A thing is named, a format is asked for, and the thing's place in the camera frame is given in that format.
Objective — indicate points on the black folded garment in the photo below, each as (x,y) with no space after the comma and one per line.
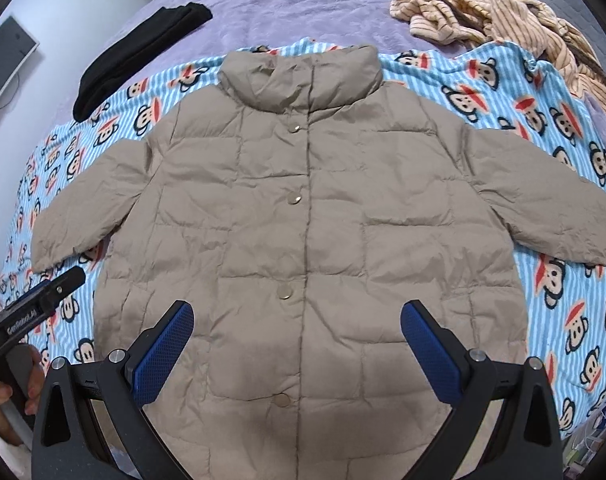
(137,49)

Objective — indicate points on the purple bed cover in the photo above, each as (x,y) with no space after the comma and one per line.
(272,23)

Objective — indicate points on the white framed wall monitor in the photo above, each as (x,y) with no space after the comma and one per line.
(16,46)

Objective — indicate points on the beige striped fleece garment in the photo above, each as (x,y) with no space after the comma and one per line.
(531,24)

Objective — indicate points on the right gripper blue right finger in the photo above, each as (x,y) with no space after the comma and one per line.
(447,365)

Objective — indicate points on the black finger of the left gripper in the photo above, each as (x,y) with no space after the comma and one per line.
(47,296)

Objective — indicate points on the beige puffer jacket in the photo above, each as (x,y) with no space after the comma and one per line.
(297,203)

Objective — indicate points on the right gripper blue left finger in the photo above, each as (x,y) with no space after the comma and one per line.
(154,353)

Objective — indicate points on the blue striped monkey blanket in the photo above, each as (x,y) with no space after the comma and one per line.
(566,315)

